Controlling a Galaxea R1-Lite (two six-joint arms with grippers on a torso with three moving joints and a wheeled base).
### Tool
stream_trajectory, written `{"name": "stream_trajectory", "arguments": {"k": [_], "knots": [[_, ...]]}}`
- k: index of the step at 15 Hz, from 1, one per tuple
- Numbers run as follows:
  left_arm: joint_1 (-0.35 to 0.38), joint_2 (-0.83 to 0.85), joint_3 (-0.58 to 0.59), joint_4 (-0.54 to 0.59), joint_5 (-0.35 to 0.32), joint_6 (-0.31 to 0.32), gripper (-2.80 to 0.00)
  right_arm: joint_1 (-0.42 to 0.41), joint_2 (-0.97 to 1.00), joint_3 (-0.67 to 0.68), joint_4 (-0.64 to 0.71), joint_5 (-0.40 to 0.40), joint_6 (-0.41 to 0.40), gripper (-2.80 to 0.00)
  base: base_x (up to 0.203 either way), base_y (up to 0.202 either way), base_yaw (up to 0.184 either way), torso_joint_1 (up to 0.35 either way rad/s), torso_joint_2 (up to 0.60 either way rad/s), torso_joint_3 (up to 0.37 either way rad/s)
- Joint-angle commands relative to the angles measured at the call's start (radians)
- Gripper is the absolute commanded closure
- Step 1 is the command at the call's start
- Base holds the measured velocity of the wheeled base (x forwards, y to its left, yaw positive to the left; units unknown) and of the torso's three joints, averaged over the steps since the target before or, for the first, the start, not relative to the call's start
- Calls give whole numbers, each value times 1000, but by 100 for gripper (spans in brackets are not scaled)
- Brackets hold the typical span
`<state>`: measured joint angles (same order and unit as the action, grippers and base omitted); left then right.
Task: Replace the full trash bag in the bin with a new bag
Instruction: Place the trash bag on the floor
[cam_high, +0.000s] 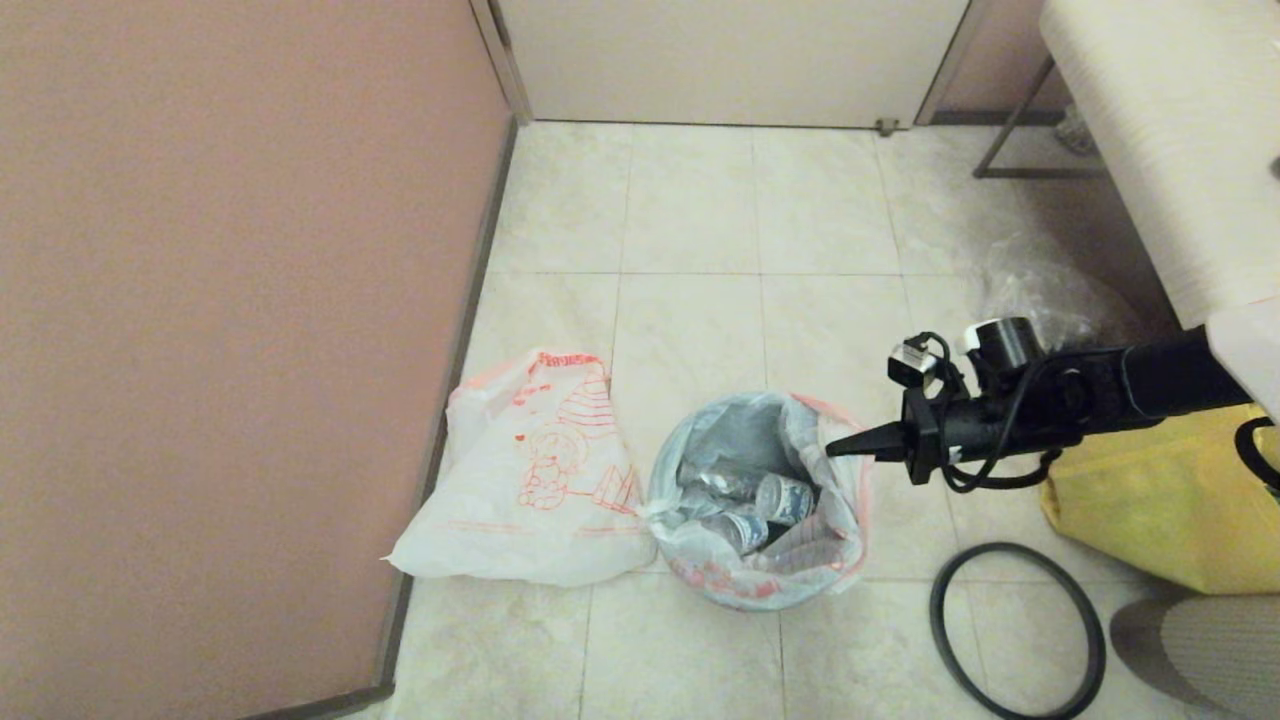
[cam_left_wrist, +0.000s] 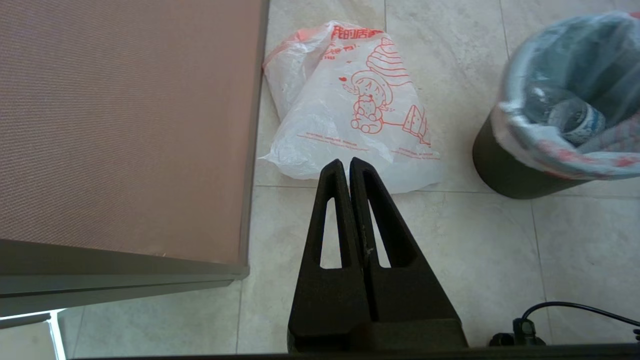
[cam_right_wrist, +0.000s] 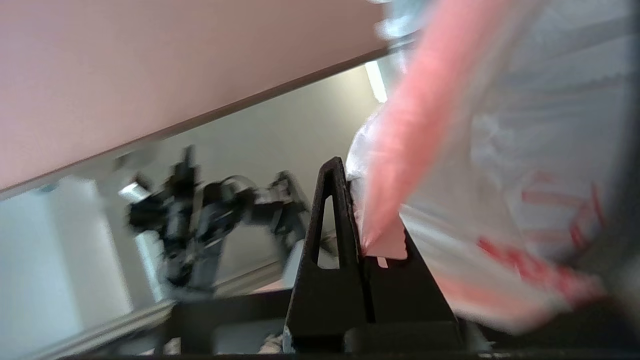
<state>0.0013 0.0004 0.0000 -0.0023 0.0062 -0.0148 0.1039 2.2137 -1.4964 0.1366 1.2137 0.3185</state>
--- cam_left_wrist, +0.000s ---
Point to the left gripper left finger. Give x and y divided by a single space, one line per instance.
310 300

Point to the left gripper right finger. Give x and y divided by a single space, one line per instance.
415 295

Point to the black round trash bin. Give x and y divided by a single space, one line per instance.
510 175

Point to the used white red-print trash bag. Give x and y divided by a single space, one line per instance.
575 60

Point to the flat white cartoon-print plastic bag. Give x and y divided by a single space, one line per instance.
325 115

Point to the clear plastic water bottle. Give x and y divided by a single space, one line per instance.
575 120

